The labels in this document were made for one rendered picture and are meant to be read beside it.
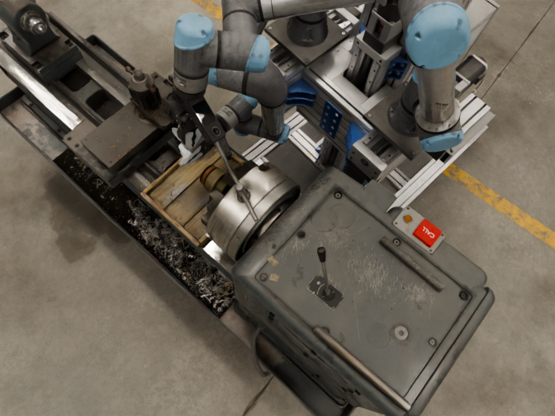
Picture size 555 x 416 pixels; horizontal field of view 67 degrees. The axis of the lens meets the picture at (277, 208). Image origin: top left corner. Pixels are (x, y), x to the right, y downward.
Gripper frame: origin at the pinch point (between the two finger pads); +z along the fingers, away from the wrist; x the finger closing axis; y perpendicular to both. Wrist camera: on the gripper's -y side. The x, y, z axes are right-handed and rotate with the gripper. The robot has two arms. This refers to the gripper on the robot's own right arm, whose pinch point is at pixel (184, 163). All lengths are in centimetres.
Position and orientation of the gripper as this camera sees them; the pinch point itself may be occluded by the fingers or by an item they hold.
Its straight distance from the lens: 142.0
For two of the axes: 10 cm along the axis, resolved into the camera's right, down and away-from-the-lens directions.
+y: -7.5, -6.3, 2.1
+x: 0.5, -3.6, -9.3
